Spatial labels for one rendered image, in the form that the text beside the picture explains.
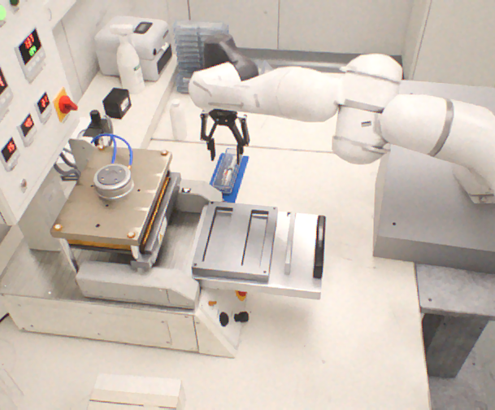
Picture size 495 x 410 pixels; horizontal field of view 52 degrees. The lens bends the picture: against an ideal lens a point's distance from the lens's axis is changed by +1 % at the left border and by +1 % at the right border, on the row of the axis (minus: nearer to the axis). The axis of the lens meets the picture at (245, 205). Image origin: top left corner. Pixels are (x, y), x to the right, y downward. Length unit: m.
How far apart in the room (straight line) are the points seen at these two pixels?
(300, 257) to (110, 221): 0.41
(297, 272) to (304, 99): 0.37
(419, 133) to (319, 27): 2.64
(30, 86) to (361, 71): 0.63
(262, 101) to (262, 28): 2.50
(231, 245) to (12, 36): 0.58
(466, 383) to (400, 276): 0.84
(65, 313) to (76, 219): 0.26
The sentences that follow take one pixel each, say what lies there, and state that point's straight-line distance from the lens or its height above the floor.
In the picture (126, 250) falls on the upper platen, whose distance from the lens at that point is 1.11.
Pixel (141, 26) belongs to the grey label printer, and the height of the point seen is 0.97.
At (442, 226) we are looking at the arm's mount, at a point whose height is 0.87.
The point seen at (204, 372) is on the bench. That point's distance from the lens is 1.24.
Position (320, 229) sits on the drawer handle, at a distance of 1.14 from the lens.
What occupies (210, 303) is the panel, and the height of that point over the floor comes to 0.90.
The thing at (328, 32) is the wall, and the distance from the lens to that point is 3.58.
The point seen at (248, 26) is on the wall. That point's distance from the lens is 3.61.
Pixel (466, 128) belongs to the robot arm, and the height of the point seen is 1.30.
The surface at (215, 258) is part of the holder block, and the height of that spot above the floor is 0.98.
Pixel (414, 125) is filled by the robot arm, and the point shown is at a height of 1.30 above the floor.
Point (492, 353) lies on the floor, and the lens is 2.30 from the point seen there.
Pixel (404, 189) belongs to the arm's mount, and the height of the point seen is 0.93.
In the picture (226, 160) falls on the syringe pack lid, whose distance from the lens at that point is 1.63.
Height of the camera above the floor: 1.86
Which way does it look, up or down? 46 degrees down
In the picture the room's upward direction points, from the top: 2 degrees counter-clockwise
